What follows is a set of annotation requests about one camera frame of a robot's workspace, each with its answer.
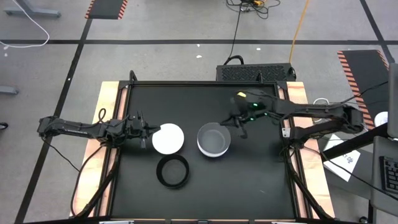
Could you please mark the grey desk leg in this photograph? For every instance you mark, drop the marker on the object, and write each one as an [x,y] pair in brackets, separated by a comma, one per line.
[31,12]

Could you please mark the grey translucent bowl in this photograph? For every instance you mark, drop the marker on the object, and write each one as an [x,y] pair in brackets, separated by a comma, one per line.
[214,138]

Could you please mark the black keyboard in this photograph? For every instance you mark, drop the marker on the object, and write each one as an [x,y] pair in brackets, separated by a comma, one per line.
[390,174]

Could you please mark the white roll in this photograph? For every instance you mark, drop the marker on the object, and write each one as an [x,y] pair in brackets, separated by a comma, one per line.
[381,119]

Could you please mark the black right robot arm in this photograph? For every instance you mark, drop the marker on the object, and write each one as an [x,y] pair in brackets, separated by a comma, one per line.
[311,110]

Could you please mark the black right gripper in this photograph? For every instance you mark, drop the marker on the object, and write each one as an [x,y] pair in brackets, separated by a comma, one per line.
[248,109]

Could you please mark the black hazard-striped floor mat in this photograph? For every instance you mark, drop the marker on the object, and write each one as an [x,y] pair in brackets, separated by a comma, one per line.
[106,8]
[367,74]

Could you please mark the black bowl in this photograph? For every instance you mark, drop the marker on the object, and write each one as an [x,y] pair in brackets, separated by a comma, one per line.
[172,171]

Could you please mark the black computer case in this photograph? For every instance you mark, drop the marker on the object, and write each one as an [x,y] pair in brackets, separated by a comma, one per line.
[255,72]

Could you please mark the wooden table board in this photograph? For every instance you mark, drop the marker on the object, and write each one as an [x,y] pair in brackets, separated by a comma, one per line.
[88,183]
[320,193]

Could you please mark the black table frame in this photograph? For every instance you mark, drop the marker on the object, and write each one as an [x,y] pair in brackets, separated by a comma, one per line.
[186,83]

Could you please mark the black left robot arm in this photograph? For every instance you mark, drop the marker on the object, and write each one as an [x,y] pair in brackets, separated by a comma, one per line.
[77,129]

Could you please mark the white paper sheet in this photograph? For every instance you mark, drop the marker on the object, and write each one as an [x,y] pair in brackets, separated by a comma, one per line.
[342,163]

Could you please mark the grey furniture foot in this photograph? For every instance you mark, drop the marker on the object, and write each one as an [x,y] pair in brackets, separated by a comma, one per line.
[8,90]

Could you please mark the yellow gripper tag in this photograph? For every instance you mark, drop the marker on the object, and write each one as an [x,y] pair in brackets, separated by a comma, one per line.
[241,94]

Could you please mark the grey monitor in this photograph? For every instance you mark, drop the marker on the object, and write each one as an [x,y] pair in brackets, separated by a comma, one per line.
[393,99]

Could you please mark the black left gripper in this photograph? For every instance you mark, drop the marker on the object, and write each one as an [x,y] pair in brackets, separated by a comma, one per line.
[133,128]

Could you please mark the grey desk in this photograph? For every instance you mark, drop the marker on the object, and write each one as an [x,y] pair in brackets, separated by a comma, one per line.
[385,146]

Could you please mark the black stand bar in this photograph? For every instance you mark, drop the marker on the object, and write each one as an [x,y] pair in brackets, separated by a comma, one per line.
[351,143]

